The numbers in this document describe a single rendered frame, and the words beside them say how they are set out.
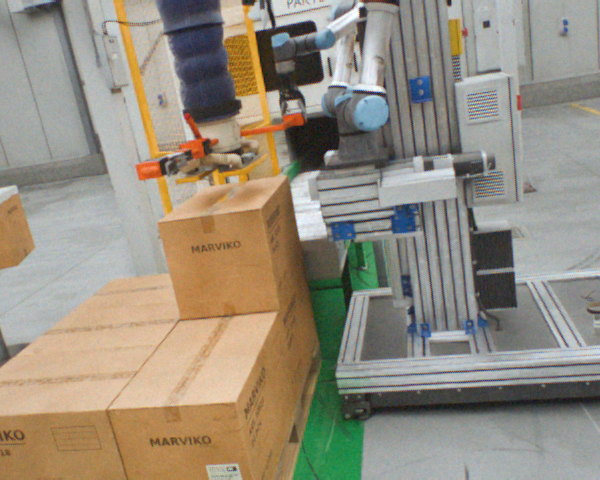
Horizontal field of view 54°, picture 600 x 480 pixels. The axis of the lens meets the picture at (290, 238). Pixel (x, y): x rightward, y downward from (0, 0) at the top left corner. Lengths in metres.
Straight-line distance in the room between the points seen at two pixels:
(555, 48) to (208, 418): 10.66
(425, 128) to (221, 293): 1.01
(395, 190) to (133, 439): 1.16
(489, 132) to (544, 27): 9.48
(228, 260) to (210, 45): 0.79
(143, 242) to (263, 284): 1.80
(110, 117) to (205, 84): 1.57
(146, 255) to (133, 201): 0.36
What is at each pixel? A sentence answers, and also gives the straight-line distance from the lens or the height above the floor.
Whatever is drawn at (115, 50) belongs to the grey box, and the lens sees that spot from 3.79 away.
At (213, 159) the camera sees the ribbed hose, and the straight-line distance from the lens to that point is 2.18.
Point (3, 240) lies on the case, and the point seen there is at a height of 0.78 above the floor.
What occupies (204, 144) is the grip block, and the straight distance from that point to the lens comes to 2.09.
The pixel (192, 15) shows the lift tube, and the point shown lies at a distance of 2.27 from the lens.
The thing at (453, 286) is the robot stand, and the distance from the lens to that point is 2.52.
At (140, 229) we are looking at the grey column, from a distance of 3.83.
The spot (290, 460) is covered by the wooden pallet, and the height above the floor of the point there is 0.02.
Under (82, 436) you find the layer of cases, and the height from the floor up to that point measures 0.46.
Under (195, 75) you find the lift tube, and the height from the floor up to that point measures 1.43.
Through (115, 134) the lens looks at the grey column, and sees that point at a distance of 3.76.
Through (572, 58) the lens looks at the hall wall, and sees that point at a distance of 11.87.
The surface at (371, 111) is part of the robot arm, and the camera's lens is 2.02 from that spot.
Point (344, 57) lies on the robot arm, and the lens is 2.81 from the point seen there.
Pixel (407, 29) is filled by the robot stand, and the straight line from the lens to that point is 2.31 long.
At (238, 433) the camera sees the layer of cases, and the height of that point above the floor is 0.44.
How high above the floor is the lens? 1.38
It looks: 16 degrees down
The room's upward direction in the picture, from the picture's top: 10 degrees counter-clockwise
